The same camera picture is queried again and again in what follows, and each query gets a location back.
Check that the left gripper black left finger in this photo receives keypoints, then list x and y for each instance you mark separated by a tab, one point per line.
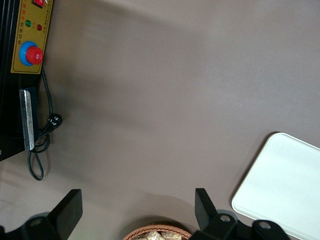
65	215

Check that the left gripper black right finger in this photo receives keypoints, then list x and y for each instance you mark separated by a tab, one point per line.
207	217

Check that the beige rectangular tray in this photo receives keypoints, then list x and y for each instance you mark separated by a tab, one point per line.
280	180

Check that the clear-wrapped brown biscuit packet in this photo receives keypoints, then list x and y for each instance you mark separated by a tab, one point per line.
150	236
171	236

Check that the round brown wicker basket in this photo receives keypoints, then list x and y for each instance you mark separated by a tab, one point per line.
155	226

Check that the silver metal plate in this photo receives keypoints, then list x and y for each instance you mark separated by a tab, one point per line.
27	120

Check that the brown table cover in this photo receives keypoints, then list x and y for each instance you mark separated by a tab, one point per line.
162	100

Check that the red emergency stop button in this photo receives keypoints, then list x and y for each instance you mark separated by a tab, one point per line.
33	55

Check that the black yellow control box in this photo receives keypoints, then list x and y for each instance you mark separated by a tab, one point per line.
30	35

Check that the red indicator lamp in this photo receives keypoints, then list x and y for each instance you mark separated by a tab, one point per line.
39	27

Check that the green indicator lamp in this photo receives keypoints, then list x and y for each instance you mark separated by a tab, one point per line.
28	23

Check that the red rocker switch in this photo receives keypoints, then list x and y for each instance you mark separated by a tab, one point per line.
38	2

